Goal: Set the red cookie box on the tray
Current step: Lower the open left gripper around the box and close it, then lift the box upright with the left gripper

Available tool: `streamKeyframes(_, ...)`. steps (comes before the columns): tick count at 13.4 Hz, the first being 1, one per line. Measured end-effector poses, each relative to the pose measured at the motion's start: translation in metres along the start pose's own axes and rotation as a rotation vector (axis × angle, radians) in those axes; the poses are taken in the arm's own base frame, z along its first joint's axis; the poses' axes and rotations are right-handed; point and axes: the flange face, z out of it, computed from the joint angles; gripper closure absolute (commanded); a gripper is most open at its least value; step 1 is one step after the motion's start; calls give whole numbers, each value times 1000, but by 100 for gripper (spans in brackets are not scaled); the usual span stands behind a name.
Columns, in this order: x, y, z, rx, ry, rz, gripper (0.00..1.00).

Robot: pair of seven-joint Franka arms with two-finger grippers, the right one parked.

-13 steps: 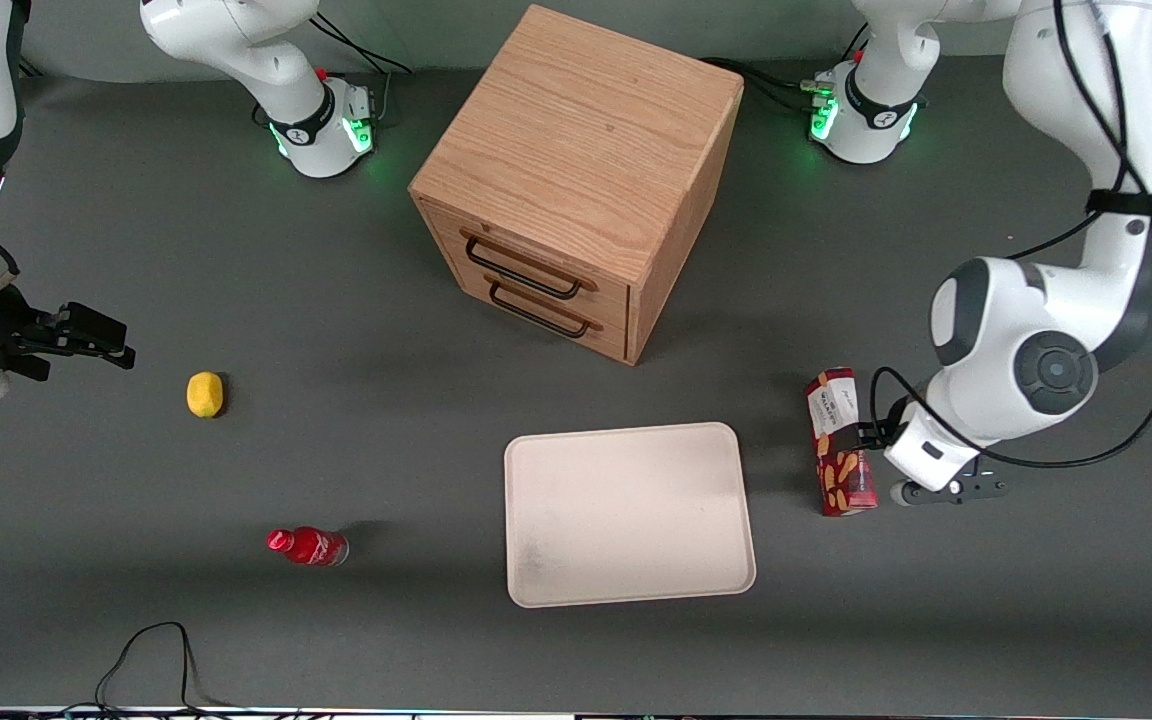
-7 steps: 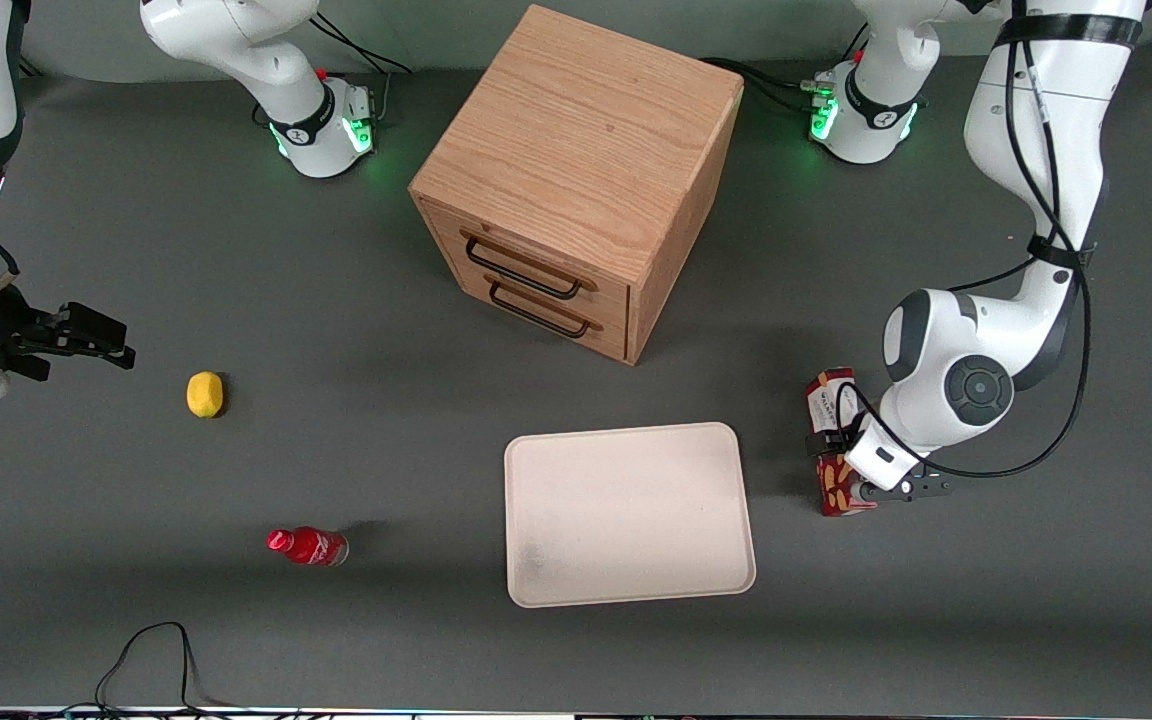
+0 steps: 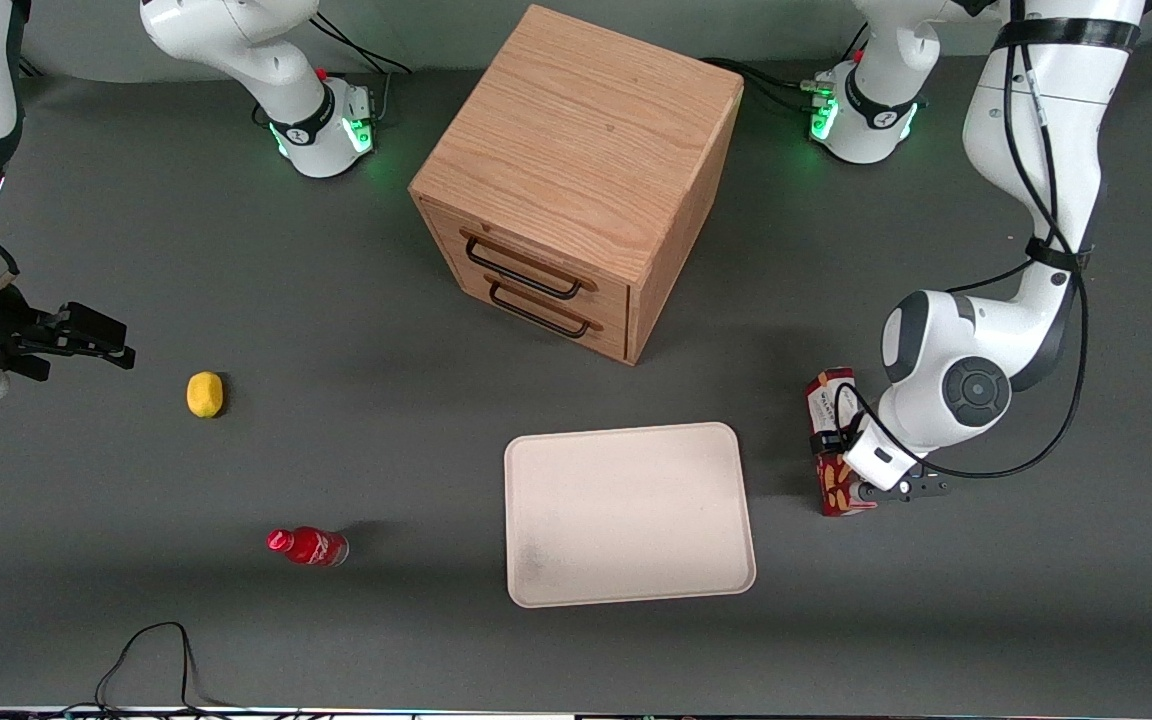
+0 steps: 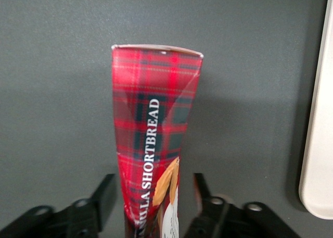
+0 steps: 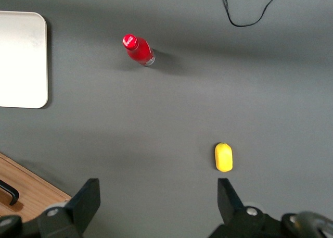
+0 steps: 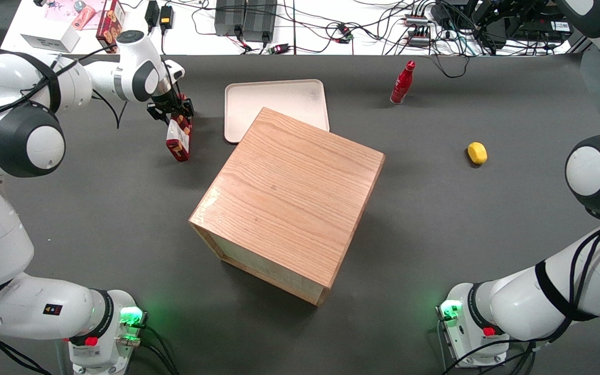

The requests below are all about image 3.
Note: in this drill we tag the wooden drawer front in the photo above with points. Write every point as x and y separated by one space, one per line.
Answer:
466 285
608 300

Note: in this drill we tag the red cola bottle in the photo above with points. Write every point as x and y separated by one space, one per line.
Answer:
311 547

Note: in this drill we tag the yellow lemon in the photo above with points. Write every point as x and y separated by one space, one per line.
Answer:
204 394

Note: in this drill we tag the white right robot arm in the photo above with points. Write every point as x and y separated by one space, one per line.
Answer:
236 40

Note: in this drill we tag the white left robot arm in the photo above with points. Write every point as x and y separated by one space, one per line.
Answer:
1036 130

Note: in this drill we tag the red cookie box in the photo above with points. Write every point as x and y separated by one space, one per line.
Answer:
829 400

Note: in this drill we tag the wooden drawer cabinet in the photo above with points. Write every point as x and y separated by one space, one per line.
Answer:
586 120

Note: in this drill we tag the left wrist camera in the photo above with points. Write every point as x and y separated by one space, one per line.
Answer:
911 490

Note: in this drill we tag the beige rectangular tray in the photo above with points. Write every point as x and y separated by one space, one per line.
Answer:
626 515

